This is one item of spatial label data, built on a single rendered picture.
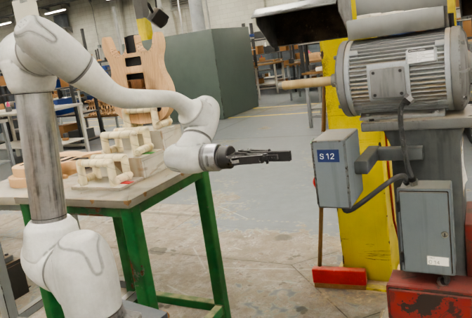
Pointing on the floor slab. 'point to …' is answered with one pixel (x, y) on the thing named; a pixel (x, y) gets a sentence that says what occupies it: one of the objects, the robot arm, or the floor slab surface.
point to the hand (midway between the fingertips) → (279, 156)
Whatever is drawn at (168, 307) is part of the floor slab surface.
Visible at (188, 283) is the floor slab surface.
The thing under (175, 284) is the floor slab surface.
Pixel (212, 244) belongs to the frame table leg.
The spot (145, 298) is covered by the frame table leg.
